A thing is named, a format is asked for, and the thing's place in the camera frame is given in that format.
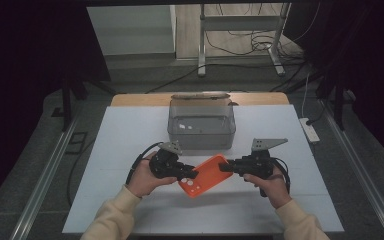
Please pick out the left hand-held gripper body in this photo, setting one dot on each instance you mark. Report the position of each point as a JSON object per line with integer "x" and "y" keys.
{"x": 165, "y": 163}

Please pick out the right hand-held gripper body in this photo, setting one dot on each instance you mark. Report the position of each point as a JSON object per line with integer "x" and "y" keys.
{"x": 258, "y": 165}

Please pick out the orange phone case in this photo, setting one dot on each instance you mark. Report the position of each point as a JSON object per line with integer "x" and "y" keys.
{"x": 206, "y": 178}

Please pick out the grey transparent storage box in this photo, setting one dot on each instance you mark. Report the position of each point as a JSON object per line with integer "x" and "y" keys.
{"x": 201, "y": 126}

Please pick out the person's left hand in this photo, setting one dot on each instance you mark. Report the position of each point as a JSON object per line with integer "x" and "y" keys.
{"x": 143, "y": 181}

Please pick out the person's right hand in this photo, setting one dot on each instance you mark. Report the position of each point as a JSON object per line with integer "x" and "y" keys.
{"x": 275, "y": 190}

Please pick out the white power strip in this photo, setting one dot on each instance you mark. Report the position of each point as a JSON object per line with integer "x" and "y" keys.
{"x": 310, "y": 130}

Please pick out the grey box lid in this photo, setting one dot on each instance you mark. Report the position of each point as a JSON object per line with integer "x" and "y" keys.
{"x": 200, "y": 95}

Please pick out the black stand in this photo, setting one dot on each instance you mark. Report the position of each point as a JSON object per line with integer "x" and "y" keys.
{"x": 67, "y": 100}
{"x": 339, "y": 106}

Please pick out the white metal stand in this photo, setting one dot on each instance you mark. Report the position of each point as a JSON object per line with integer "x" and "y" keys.
{"x": 201, "y": 40}

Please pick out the white panel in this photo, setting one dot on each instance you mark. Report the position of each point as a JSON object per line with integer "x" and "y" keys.
{"x": 130, "y": 30}

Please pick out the dark curtain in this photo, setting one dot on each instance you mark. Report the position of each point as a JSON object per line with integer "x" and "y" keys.
{"x": 30, "y": 66}
{"x": 373, "y": 66}

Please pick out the aluminium rail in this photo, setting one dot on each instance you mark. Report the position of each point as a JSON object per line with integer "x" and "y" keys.
{"x": 43, "y": 180}
{"x": 363, "y": 176}

